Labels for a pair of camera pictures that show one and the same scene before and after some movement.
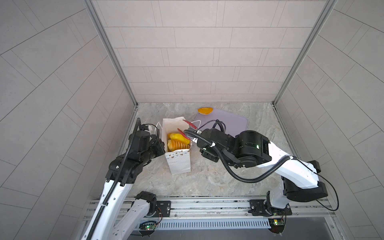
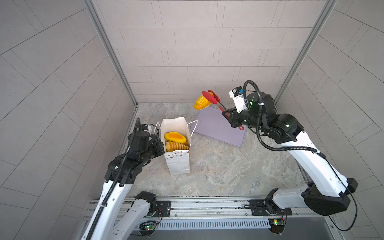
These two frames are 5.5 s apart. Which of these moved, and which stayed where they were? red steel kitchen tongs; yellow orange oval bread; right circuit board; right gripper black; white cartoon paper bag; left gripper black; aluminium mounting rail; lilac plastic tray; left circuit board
Moved: red steel kitchen tongs; right gripper black; yellow orange oval bread
Stayed: left gripper black; white cartoon paper bag; lilac plastic tray; left circuit board; aluminium mounting rail; right circuit board
